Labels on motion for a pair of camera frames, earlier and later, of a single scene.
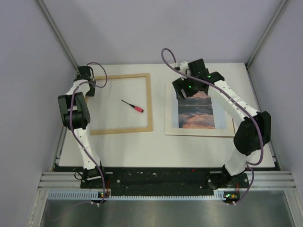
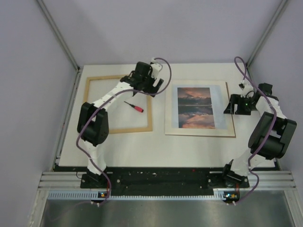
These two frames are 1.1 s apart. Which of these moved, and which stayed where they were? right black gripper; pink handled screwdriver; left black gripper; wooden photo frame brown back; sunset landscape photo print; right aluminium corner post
Moved: right black gripper; left black gripper
Stayed: wooden photo frame brown back; sunset landscape photo print; right aluminium corner post; pink handled screwdriver
